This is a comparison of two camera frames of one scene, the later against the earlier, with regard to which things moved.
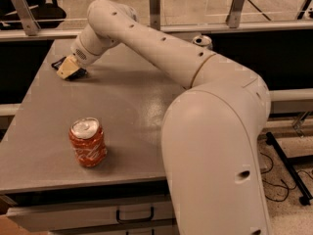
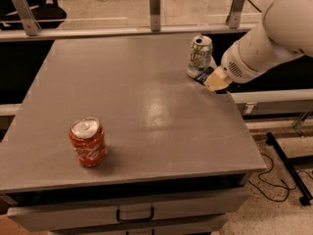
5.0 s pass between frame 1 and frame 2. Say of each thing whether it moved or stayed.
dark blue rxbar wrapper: moved
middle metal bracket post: stayed
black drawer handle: stayed
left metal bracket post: stayed
